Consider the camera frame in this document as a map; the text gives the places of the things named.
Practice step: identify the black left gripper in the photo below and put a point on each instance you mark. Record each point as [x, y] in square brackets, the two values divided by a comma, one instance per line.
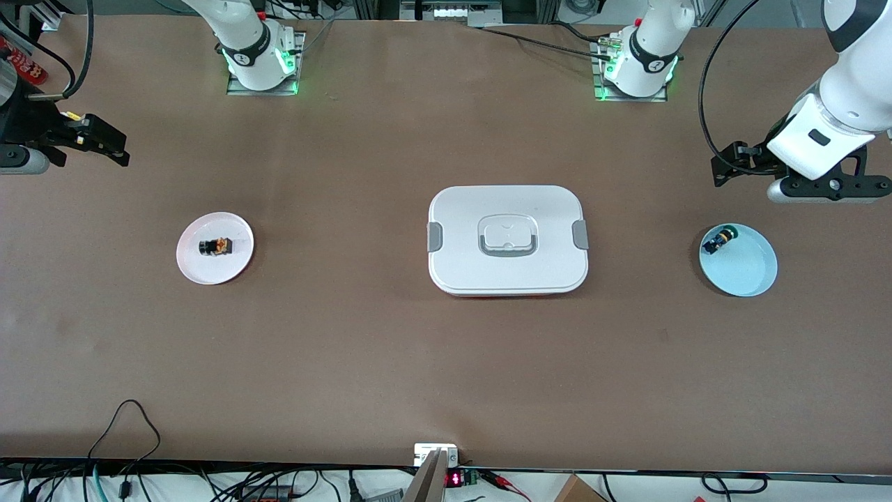
[754, 164]

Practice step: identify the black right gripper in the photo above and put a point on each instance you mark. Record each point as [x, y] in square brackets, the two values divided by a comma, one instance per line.
[29, 125]

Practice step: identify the orange push button switch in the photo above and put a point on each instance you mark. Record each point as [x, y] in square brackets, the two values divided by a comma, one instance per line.
[221, 245]

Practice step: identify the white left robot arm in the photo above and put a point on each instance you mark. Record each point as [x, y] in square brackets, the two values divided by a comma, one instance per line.
[854, 84]

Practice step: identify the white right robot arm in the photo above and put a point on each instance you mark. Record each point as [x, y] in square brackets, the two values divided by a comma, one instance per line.
[251, 49]

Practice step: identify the white lunch box grey clips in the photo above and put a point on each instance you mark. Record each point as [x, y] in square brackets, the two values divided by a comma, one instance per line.
[536, 265]

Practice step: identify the brown cardboard box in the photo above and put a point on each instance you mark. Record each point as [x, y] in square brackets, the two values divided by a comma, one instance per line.
[575, 491]

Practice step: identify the light blue round plate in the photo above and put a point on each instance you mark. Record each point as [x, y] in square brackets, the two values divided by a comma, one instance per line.
[746, 268]

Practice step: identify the red drink can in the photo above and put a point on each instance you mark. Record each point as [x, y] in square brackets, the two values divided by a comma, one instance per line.
[24, 68]

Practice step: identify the pink round plate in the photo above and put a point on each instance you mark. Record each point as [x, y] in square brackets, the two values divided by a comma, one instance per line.
[209, 268]

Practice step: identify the red black clip leads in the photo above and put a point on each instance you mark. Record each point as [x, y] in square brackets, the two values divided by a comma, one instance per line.
[505, 481]

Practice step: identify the red digit display module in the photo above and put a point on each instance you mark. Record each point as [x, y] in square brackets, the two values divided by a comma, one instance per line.
[454, 479]

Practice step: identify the small white device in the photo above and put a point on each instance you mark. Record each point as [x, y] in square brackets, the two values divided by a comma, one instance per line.
[425, 453]

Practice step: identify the cardboard strip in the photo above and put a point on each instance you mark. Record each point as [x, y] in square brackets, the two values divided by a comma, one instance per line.
[428, 484]

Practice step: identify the green push button switch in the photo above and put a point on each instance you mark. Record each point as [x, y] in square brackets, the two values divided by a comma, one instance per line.
[718, 242]

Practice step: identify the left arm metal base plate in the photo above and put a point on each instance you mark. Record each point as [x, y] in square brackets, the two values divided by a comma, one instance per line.
[631, 99]

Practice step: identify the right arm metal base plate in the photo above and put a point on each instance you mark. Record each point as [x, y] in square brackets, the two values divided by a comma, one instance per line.
[240, 90]

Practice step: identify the aluminium frame with white connector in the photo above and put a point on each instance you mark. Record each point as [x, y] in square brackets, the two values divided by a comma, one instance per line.
[449, 12]

